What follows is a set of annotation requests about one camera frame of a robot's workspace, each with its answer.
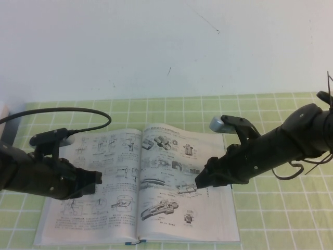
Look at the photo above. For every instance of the green white checked tablecloth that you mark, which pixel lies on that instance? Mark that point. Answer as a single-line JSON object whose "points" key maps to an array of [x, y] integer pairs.
{"points": [[286, 208]]}

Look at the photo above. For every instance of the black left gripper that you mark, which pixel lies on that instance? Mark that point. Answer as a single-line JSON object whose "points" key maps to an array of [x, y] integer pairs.
{"points": [[52, 179]]}

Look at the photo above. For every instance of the black zip tie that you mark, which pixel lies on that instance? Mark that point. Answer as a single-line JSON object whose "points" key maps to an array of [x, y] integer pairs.
{"points": [[329, 88], [320, 165]]}

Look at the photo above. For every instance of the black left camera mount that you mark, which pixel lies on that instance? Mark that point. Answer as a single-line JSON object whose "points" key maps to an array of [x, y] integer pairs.
{"points": [[48, 136]]}

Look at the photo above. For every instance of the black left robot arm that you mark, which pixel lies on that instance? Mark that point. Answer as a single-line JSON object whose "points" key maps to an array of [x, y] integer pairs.
{"points": [[13, 169]]}

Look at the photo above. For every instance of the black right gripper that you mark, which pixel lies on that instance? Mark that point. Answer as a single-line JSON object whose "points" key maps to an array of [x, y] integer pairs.
{"points": [[234, 166]]}

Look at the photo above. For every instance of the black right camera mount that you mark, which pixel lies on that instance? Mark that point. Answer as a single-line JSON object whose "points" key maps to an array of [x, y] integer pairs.
{"points": [[245, 127]]}

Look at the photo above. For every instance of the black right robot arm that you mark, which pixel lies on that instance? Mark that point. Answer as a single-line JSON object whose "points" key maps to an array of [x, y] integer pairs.
{"points": [[291, 140]]}

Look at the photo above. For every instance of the illustrated technical book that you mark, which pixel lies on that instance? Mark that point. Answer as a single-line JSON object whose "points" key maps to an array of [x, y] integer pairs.
{"points": [[161, 213]]}

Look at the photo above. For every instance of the white panel beside table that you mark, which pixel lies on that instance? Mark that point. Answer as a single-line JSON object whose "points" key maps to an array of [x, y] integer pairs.
{"points": [[3, 114]]}

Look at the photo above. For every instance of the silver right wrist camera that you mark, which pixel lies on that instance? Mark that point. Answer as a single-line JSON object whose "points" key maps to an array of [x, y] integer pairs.
{"points": [[219, 125]]}

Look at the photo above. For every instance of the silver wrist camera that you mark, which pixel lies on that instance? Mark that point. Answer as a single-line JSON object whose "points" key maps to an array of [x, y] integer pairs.
{"points": [[219, 125], [68, 140]]}

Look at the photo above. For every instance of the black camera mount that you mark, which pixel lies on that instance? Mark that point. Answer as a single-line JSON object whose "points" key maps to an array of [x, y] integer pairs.
{"points": [[48, 136], [245, 127]]}

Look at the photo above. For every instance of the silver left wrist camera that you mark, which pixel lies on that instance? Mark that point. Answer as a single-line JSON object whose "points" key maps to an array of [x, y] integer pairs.
{"points": [[68, 140]]}

